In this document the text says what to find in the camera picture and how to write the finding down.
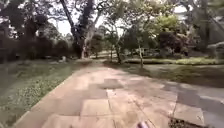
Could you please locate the thin young tree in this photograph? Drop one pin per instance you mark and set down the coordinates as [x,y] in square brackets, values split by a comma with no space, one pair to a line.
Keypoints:
[140,56]

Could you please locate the grey side path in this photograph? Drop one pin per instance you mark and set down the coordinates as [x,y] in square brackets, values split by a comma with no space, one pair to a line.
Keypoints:
[206,96]

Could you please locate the large dark forked tree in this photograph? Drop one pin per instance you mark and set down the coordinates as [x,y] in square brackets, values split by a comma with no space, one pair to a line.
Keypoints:
[80,36]

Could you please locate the wood of trees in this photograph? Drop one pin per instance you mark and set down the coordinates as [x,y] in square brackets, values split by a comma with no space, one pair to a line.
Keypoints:
[30,36]

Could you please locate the thin leaning tree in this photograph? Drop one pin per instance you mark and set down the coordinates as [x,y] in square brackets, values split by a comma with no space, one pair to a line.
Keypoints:
[117,53]

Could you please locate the tan stone slab path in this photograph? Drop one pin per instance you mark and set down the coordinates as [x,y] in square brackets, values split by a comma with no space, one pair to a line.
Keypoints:
[100,96]

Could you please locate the robot's own part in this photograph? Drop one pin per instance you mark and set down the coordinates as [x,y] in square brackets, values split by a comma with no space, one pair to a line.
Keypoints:
[143,125]

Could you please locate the grass ground with fallen leaves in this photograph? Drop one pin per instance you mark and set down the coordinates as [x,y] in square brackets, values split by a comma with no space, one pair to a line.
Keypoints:
[26,87]
[186,75]

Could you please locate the low green hedge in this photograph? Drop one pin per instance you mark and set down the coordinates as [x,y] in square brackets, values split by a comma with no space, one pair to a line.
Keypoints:
[193,61]

